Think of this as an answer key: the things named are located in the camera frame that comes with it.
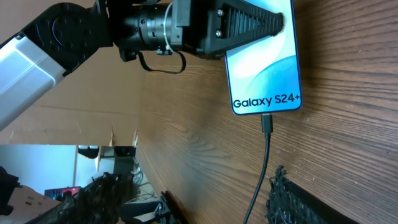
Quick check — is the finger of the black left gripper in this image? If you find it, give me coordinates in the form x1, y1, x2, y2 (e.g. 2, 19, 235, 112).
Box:
214, 0, 284, 52

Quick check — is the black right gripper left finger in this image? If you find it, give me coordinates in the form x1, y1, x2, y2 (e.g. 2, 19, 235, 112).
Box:
27, 172, 134, 224

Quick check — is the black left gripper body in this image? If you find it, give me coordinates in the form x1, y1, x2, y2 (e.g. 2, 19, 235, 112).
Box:
170, 0, 228, 60

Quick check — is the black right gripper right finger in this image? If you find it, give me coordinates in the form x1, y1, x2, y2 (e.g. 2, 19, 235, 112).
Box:
266, 166, 358, 224

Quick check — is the black USB charging cable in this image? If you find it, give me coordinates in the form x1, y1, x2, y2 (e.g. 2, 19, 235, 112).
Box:
243, 113, 274, 224

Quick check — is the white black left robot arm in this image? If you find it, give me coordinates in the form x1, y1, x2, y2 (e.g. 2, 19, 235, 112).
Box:
1, 0, 284, 128

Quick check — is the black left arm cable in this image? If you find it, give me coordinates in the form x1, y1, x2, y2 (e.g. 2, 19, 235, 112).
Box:
136, 1, 187, 75

